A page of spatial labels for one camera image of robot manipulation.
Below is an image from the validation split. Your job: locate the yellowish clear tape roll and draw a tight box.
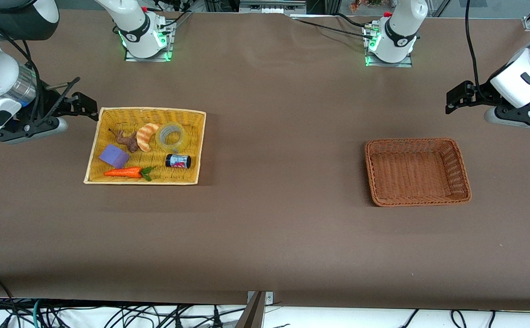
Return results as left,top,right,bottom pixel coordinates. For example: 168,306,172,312
155,122,188,154

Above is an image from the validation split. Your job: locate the purple foam block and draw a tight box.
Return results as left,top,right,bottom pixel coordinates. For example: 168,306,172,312
99,144,130,169

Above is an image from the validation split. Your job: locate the brown toy dinosaur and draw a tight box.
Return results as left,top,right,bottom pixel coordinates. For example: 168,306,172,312
109,128,140,153

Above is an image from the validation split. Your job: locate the toy croissant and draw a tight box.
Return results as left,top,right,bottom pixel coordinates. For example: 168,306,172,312
136,123,160,153

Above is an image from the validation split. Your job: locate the orange toy carrot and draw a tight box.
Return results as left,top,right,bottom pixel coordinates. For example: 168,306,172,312
104,166,155,182

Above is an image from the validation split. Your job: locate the brown wicker basket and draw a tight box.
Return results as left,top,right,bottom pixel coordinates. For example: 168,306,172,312
364,138,472,207

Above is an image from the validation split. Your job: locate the small black can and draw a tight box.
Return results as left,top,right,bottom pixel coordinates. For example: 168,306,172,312
165,154,192,169

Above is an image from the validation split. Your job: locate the yellow wicker basket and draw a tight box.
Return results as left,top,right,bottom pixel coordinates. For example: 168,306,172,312
83,107,207,185

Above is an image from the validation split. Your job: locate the brown table cover sheet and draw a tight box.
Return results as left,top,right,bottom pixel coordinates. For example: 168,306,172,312
0,10,530,311

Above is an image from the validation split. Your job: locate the grey background device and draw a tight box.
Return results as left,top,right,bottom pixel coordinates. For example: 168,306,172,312
239,0,307,14

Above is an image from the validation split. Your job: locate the brown slanted bar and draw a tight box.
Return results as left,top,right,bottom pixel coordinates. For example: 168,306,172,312
235,292,265,328

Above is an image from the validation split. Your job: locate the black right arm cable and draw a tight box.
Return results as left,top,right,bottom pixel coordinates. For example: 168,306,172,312
0,0,82,127

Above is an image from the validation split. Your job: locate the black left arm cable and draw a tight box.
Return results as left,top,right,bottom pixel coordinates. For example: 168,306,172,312
464,0,486,103

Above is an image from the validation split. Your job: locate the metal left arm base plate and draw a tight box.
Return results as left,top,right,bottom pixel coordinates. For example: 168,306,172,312
364,25,413,68

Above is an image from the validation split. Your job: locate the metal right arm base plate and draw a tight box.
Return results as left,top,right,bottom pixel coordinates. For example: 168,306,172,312
124,20,175,62

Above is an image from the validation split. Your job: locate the black cable at arm base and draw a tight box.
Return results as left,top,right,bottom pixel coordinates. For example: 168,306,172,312
158,9,193,30

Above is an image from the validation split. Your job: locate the short black table cable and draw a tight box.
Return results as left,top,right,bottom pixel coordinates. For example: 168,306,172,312
336,13,370,28

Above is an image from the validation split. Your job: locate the long black table cable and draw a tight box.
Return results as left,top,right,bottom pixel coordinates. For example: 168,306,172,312
292,17,377,39

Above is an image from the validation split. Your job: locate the metal table edge bracket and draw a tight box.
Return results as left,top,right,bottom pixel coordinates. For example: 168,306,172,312
247,291,274,305

